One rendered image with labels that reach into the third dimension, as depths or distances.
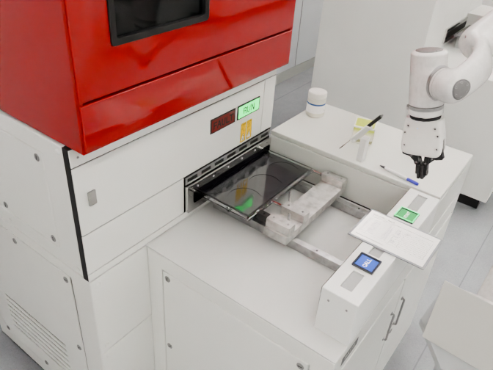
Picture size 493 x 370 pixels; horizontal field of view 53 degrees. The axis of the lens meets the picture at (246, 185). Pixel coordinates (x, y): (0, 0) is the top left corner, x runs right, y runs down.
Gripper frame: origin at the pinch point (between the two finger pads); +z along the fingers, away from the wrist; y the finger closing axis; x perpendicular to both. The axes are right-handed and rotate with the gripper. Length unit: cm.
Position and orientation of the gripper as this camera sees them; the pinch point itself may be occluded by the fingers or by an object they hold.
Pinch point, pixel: (422, 169)
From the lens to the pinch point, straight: 138.4
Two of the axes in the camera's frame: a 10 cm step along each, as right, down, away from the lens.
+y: 7.9, 2.0, -5.8
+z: 1.0, 8.9, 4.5
